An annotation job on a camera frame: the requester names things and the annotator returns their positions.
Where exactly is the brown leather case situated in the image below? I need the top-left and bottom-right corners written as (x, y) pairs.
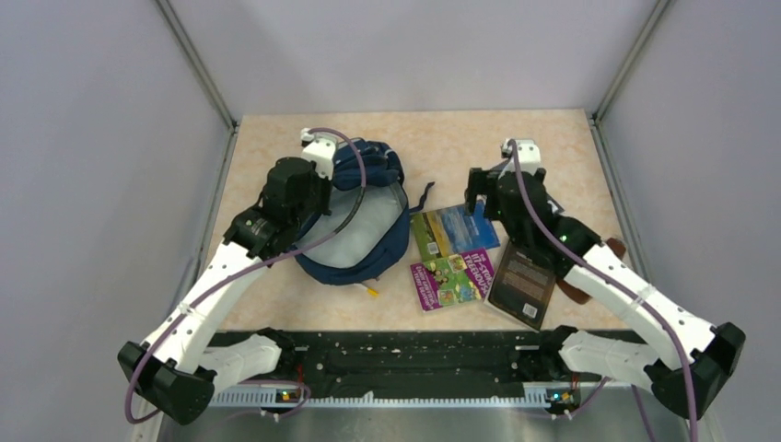
top-left (555, 237), bottom-right (627, 305)

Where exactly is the black paperback book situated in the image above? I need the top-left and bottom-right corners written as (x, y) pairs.
top-left (484, 242), bottom-right (556, 332)

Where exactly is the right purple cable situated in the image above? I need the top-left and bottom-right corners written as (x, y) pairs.
top-left (509, 140), bottom-right (700, 442)

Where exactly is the purple cable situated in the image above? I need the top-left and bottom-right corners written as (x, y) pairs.
top-left (509, 140), bottom-right (700, 442)
top-left (124, 126), bottom-right (367, 425)

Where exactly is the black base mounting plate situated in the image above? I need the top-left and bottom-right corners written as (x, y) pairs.
top-left (259, 328), bottom-right (594, 400)

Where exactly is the aluminium frame rail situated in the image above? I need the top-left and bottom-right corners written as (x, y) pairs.
top-left (131, 344), bottom-right (728, 442)

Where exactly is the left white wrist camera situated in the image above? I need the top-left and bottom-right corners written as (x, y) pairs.
top-left (299, 128), bottom-right (339, 180)

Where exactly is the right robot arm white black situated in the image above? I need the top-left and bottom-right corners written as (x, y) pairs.
top-left (464, 168), bottom-right (746, 419)

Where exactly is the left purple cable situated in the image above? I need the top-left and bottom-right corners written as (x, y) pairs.
top-left (124, 126), bottom-right (367, 425)

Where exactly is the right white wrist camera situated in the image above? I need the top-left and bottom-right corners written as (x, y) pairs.
top-left (499, 138), bottom-right (542, 177)

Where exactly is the purple treehouse book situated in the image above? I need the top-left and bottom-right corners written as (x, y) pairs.
top-left (410, 249), bottom-right (495, 313)

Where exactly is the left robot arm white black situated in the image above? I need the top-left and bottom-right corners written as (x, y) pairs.
top-left (118, 155), bottom-right (333, 425)

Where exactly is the blue green landscape book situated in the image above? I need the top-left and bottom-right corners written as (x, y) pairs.
top-left (411, 201), bottom-right (500, 262)

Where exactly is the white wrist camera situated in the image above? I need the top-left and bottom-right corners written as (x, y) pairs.
top-left (299, 128), bottom-right (339, 180)
top-left (499, 138), bottom-right (542, 177)

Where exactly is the navy blue backpack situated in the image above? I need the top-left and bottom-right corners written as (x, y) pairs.
top-left (295, 138), bottom-right (434, 285)

